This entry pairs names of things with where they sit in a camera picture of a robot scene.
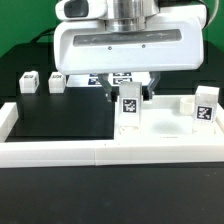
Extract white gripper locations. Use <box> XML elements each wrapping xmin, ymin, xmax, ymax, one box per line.
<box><xmin>54</xmin><ymin>13</ymin><xmax>204</xmax><ymax>102</ymax></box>

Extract white square table top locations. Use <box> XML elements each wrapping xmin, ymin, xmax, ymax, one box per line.
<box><xmin>114</xmin><ymin>95</ymin><xmax>224</xmax><ymax>142</ymax></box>

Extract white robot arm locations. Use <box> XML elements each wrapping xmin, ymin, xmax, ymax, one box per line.
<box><xmin>54</xmin><ymin>0</ymin><xmax>216</xmax><ymax>102</ymax></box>

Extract white marker sheet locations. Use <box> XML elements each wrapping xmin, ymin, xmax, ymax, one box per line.
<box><xmin>66</xmin><ymin>72</ymin><xmax>151</xmax><ymax>87</ymax></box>

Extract white U-shaped obstacle fence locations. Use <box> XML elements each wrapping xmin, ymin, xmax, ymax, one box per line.
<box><xmin>0</xmin><ymin>102</ymin><xmax>224</xmax><ymax>168</ymax></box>

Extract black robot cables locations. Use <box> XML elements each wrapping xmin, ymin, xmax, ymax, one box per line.
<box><xmin>30</xmin><ymin>28</ymin><xmax>58</xmax><ymax>44</ymax></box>

